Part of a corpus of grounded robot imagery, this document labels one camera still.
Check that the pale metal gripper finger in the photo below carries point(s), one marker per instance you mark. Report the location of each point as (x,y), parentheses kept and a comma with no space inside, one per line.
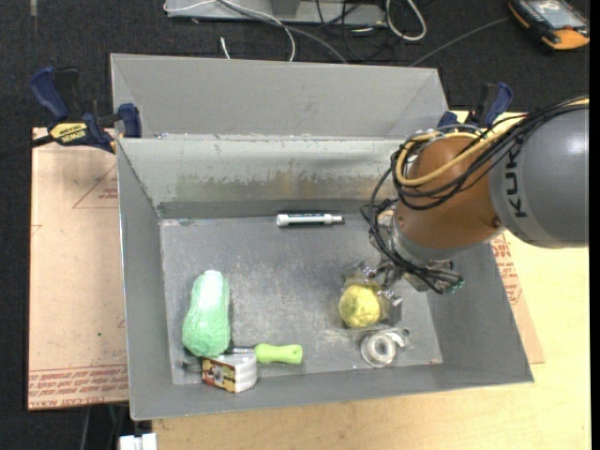
(360,274)
(393,304)

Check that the yellow ball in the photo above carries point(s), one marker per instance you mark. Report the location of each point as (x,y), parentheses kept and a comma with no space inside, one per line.
(359,305)

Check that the grey metal bin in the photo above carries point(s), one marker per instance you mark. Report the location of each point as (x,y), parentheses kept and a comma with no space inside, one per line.
(290,270)

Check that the white and black marker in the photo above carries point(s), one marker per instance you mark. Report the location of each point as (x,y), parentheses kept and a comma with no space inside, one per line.
(307,219)

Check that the green toy cabbage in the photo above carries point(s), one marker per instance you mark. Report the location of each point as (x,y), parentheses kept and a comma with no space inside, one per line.
(206,317)

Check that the small white and red box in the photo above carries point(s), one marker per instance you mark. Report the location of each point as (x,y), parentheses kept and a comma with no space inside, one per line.
(230,373)

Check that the brown cardboard board red print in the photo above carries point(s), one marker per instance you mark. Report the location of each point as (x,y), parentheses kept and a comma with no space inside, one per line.
(75,270)

